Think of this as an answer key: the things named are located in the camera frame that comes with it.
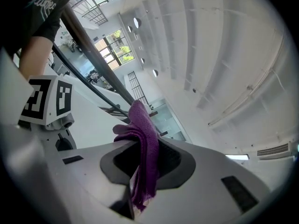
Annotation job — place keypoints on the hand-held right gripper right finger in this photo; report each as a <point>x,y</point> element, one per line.
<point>210,183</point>

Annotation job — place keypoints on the rectangular ceiling light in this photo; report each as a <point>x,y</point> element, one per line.
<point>237,157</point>

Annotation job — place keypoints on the purple cloth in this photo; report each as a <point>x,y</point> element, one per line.
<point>146,134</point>

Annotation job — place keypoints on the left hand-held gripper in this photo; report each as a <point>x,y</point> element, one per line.
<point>52,97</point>

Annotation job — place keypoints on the glass window wall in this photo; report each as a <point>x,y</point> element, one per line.
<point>116,50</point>

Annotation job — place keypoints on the person's left forearm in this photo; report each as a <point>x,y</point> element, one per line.
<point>35,55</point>

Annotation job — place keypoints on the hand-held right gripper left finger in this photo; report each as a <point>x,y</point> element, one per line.
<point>81,171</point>

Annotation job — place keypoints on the black railing with brown handrail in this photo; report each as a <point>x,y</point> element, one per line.
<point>102,62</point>

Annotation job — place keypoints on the white ceiling air vent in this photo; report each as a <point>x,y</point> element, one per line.
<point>273,150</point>

